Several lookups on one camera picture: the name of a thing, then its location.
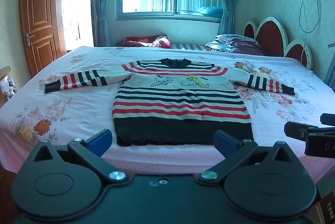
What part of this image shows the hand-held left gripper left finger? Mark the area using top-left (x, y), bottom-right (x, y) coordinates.
top-left (33, 129), bottom-right (129, 185)

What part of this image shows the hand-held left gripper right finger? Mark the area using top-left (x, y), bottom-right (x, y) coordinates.
top-left (197, 130), bottom-right (302, 185)

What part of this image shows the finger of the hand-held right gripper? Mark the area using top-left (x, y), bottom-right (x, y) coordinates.
top-left (320, 113), bottom-right (335, 127)
top-left (284, 121), bottom-right (310, 141)

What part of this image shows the striped knit sweater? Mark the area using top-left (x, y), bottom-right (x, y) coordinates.
top-left (44, 58), bottom-right (296, 147)

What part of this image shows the bed with floral sheet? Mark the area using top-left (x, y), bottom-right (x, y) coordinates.
top-left (0, 46), bottom-right (335, 185)

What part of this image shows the red and white headboard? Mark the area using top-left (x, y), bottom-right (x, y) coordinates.
top-left (243, 16), bottom-right (313, 70)

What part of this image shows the stack of folded quilts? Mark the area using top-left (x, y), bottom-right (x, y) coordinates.
top-left (205, 34), bottom-right (265, 56)

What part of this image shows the striped mattress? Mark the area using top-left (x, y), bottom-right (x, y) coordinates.
top-left (170, 42), bottom-right (210, 51)

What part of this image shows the red pillow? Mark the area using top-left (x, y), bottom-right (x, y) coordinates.
top-left (122, 35), bottom-right (172, 49)

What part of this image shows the blue folded cloth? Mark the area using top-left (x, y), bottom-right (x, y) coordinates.
top-left (196, 6), bottom-right (224, 15)

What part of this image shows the brown wooden door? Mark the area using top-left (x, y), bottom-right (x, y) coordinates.
top-left (19, 0), bottom-right (67, 77)

